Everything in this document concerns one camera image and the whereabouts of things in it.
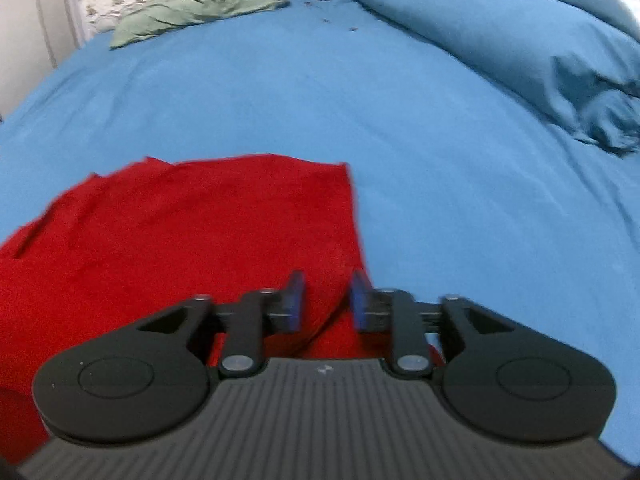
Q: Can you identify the grey white wardrobe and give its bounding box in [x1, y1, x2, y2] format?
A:
[0, 0, 78, 117]

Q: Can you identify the green pillow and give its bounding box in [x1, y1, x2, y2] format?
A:
[110, 0, 288, 50]

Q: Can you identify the red garment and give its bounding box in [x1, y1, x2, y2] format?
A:
[1, 155, 390, 463]

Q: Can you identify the blue bed sheet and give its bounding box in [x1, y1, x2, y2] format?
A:
[1, 0, 639, 462]

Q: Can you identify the blue duvet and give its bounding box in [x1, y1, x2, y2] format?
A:
[357, 0, 639, 155]

